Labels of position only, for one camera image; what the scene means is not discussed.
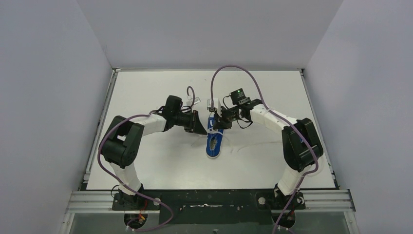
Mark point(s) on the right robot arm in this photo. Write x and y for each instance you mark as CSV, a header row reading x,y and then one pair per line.
x,y
300,141

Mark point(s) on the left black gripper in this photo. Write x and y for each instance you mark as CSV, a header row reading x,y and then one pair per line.
x,y
194,121

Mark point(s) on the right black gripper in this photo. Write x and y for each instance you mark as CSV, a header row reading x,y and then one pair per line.
x,y
220,122

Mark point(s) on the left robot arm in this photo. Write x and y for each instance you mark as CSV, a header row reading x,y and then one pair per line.
x,y
119,146

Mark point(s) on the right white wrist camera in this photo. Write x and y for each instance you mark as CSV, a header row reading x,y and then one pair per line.
x,y
213,105

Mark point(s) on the blue sneaker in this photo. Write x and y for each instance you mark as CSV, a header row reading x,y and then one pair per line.
x,y
209,125

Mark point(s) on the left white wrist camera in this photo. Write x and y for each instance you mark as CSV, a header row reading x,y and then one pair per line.
x,y
193,101

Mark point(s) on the aluminium frame rail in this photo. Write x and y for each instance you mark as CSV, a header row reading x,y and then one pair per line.
x,y
88,202

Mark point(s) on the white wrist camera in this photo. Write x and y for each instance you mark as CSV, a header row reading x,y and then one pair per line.
x,y
213,105
193,101

